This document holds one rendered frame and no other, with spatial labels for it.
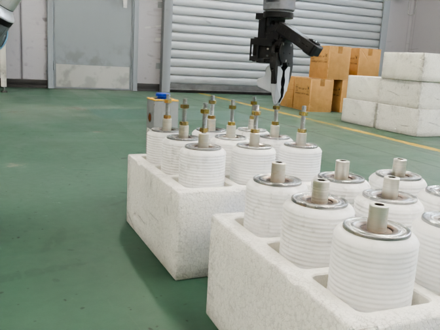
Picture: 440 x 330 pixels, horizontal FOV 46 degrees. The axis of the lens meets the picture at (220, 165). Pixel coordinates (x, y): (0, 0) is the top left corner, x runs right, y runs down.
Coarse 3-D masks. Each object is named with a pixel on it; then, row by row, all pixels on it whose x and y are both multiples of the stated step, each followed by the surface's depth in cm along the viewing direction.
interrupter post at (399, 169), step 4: (396, 160) 89; (400, 160) 88; (404, 160) 88; (396, 164) 89; (400, 164) 88; (404, 164) 88; (392, 168) 90; (396, 168) 89; (400, 168) 88; (404, 168) 88; (392, 172) 90; (396, 172) 89; (400, 172) 88; (404, 172) 89; (396, 176) 89; (400, 176) 89; (404, 176) 89
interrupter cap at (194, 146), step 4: (188, 144) 108; (192, 144) 108; (196, 144) 109; (212, 144) 110; (188, 148) 104; (192, 148) 104; (196, 148) 103; (200, 148) 104; (204, 148) 104; (208, 148) 105; (212, 148) 105; (216, 148) 105; (220, 148) 106
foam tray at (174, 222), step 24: (144, 168) 119; (144, 192) 120; (168, 192) 104; (192, 192) 100; (216, 192) 102; (240, 192) 104; (144, 216) 121; (168, 216) 104; (192, 216) 101; (144, 240) 121; (168, 240) 105; (192, 240) 102; (168, 264) 105; (192, 264) 103
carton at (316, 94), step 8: (296, 80) 494; (304, 80) 479; (312, 80) 469; (320, 80) 471; (328, 80) 474; (296, 88) 494; (304, 88) 479; (312, 88) 470; (320, 88) 473; (328, 88) 476; (296, 96) 494; (304, 96) 480; (312, 96) 472; (320, 96) 475; (328, 96) 478; (296, 104) 495; (304, 104) 480; (312, 104) 474; (320, 104) 477; (328, 104) 480
